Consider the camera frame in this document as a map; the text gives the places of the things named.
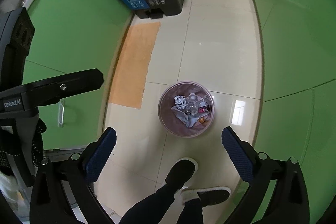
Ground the black floral wrapper packet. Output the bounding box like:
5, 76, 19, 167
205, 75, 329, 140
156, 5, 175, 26
199, 105, 212, 113

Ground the clear plastic bottle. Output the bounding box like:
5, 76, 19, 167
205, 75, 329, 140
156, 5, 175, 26
186, 93, 205, 118

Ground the orange floor mat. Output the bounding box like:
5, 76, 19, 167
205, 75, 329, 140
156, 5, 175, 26
109, 22, 161, 109

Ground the right black shoe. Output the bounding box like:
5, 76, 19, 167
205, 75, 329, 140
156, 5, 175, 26
181, 186, 231, 207

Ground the black shoe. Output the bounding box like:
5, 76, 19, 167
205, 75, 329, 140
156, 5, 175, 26
165, 157, 198, 190
181, 186, 231, 207

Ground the left black shoe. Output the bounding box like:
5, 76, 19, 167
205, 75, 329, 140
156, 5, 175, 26
165, 157, 198, 190

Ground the pink round waste basket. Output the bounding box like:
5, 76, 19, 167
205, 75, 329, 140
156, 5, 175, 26
158, 81, 215, 138

